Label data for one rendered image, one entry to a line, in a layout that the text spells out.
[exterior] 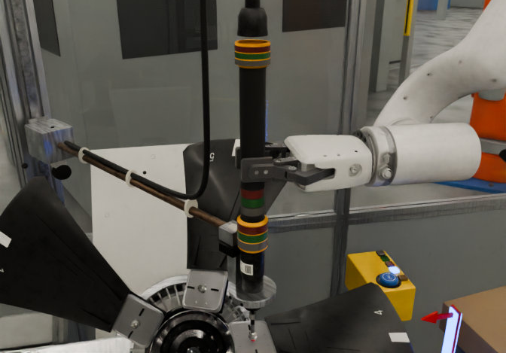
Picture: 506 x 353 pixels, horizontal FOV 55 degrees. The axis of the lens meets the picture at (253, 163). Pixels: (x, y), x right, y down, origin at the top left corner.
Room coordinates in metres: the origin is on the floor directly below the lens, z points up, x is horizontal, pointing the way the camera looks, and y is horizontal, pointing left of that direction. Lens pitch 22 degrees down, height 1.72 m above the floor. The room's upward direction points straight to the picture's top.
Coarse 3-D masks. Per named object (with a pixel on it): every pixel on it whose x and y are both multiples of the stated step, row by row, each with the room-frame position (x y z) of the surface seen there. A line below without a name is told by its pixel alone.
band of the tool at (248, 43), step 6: (246, 42) 0.62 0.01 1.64; (252, 42) 0.62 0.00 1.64; (258, 42) 0.62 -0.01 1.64; (246, 60) 0.58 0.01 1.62; (252, 60) 0.58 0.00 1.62; (258, 60) 0.58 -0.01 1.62; (240, 66) 0.59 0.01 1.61; (246, 66) 0.58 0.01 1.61; (258, 66) 0.58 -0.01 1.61; (264, 66) 0.59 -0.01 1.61
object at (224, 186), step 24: (216, 144) 0.82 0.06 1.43; (192, 168) 0.81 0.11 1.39; (216, 168) 0.78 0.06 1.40; (192, 192) 0.78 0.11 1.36; (216, 192) 0.75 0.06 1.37; (216, 216) 0.72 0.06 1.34; (192, 240) 0.72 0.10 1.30; (216, 240) 0.68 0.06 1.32; (192, 264) 0.68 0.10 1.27; (216, 264) 0.65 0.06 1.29
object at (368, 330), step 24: (360, 288) 0.73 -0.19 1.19; (288, 312) 0.67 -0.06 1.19; (312, 312) 0.67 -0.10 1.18; (336, 312) 0.67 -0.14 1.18; (360, 312) 0.68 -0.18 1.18; (288, 336) 0.61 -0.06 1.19; (312, 336) 0.61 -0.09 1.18; (336, 336) 0.62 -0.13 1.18; (360, 336) 0.62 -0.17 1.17; (384, 336) 0.63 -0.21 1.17; (408, 336) 0.64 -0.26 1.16
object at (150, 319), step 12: (132, 300) 0.60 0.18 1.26; (120, 312) 0.61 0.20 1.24; (132, 312) 0.60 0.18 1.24; (144, 312) 0.60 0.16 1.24; (156, 312) 0.59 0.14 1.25; (120, 324) 0.61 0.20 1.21; (144, 324) 0.60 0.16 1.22; (156, 324) 0.59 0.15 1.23; (132, 336) 0.61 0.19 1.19; (144, 336) 0.60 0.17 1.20
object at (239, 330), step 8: (232, 328) 0.62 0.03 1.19; (240, 328) 0.63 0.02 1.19; (256, 328) 0.63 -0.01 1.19; (264, 328) 0.63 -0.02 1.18; (240, 336) 0.61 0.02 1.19; (264, 336) 0.61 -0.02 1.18; (240, 344) 0.59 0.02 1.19; (248, 344) 0.59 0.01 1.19; (256, 344) 0.59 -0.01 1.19; (264, 344) 0.60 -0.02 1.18; (272, 344) 0.60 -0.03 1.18; (240, 352) 0.57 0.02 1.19; (248, 352) 0.57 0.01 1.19; (264, 352) 0.58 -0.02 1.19; (272, 352) 0.58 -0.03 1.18
